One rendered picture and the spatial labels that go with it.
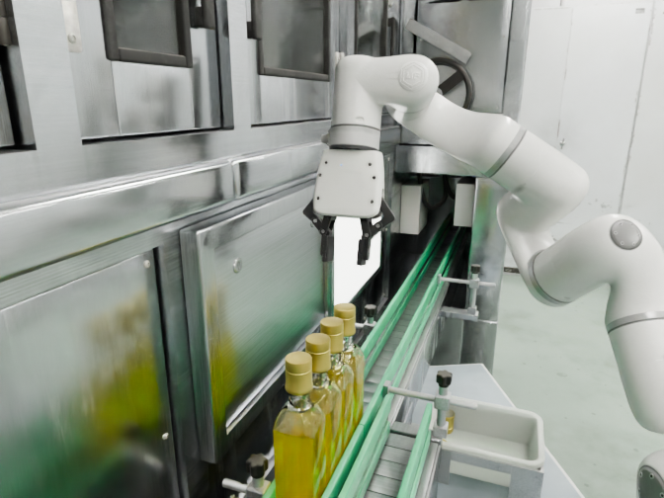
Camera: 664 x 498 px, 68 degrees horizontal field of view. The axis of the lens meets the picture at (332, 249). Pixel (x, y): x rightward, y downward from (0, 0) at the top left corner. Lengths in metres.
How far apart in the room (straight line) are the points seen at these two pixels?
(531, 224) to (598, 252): 0.13
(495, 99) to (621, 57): 2.84
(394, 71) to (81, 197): 0.44
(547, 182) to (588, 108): 3.67
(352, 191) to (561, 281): 0.32
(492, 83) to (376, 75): 0.95
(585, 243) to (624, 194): 3.80
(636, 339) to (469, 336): 1.13
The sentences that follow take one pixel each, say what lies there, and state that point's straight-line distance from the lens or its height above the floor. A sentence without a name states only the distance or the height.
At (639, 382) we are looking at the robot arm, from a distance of 0.73.
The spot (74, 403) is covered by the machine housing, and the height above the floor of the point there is 1.18.
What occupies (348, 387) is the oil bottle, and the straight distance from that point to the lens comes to 0.77.
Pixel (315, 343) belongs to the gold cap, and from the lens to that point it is 0.67.
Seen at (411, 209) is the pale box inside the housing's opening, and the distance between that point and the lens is 1.83.
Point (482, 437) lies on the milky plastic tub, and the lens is 1.20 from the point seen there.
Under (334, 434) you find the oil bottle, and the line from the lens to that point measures 0.74.
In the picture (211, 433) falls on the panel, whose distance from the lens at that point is 0.75.
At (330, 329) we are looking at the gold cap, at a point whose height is 1.16.
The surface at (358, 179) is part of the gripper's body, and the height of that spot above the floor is 1.36.
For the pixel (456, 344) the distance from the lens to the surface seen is 1.84.
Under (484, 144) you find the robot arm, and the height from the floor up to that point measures 1.41.
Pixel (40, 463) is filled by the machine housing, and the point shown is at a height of 1.14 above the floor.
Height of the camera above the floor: 1.47
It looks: 17 degrees down
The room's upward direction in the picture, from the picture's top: straight up
